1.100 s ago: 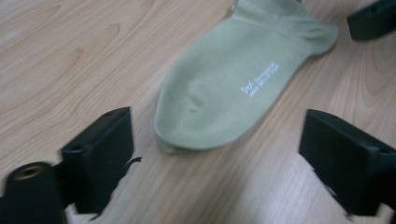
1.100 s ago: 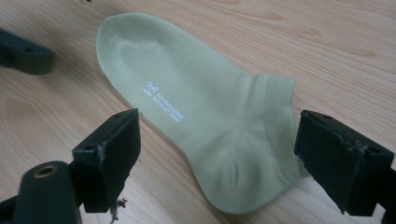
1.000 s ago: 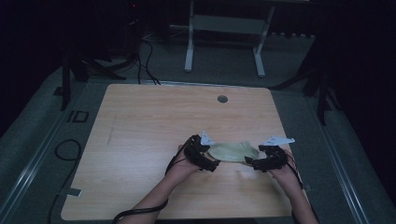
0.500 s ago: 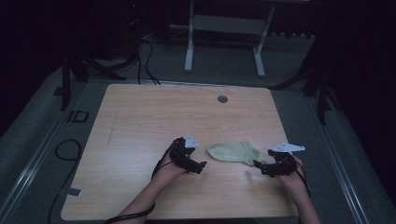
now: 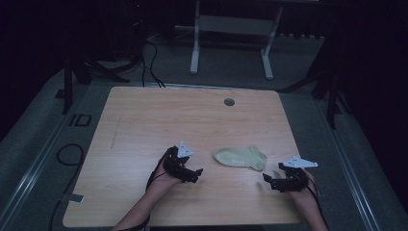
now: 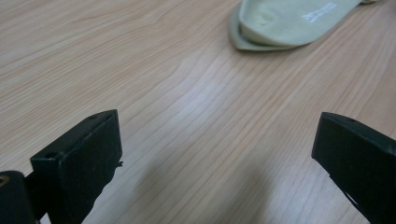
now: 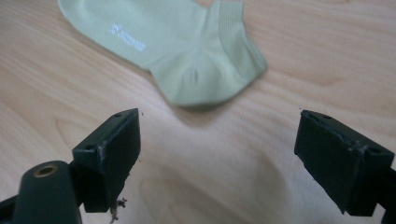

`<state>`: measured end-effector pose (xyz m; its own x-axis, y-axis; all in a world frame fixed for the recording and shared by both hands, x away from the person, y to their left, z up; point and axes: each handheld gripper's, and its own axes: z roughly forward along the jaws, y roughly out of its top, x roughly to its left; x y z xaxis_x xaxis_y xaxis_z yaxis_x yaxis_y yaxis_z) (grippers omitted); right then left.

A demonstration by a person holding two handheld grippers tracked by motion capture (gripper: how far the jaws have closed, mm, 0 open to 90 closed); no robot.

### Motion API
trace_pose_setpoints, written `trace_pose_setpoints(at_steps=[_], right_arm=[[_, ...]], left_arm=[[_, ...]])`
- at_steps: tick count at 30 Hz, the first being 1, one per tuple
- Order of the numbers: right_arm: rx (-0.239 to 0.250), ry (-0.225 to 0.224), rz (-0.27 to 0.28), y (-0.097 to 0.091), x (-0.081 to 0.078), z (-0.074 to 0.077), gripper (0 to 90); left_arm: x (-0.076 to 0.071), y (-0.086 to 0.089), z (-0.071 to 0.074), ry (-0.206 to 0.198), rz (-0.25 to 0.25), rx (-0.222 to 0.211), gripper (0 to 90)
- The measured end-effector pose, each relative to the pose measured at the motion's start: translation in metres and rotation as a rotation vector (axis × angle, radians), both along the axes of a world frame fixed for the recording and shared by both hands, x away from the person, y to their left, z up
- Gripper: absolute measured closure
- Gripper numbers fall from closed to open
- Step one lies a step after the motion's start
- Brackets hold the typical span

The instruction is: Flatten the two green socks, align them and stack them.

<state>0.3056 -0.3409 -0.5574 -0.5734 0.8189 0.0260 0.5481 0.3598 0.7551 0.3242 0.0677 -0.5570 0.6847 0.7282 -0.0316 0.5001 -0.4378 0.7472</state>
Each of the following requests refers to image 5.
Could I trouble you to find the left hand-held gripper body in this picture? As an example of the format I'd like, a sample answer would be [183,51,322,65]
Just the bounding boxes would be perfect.
[163,141,196,179]

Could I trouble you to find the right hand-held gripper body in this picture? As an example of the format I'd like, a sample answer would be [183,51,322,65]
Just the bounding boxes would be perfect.
[276,156,319,193]

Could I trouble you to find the beige ankle sock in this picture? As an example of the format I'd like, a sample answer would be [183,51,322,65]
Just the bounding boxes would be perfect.
[213,145,268,172]

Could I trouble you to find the person's right hand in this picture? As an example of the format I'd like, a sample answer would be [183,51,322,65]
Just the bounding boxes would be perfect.
[290,169,317,205]

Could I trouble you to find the person's left hand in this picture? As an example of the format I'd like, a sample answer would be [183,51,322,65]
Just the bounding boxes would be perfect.
[147,163,183,195]

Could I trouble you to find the black metal stand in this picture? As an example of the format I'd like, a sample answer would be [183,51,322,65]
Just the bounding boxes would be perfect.
[56,54,131,116]
[277,35,352,130]

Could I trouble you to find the right hand-held gripper cable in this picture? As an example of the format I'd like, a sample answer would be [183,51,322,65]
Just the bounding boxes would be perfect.
[304,175,329,229]

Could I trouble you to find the silver floor rail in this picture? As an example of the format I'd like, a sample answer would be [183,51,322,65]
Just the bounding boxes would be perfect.
[0,95,81,231]
[316,99,383,231]

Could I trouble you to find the black cables on floor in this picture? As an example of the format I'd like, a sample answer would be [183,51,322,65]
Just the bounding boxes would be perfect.
[140,40,166,89]

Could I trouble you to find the black floor cable loop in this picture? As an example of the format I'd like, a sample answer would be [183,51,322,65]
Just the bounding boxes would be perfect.
[47,143,86,231]

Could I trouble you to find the white metal desk frame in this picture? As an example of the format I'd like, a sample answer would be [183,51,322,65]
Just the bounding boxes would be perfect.
[174,0,285,81]

